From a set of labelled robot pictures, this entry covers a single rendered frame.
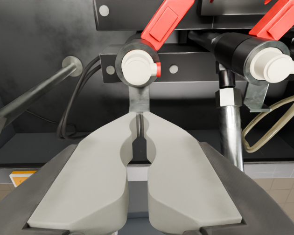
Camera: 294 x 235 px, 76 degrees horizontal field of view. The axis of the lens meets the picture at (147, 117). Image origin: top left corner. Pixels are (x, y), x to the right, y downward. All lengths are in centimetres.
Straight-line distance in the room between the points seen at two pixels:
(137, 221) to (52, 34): 61
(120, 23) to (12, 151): 36
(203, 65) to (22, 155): 38
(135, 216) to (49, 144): 42
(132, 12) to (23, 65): 29
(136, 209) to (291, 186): 181
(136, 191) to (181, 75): 60
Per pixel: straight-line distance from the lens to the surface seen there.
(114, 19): 24
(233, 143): 18
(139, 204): 75
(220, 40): 18
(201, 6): 23
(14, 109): 24
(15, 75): 48
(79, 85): 24
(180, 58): 24
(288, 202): 249
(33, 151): 46
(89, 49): 40
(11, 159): 47
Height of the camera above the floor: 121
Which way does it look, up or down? 61 degrees down
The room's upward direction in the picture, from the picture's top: 178 degrees clockwise
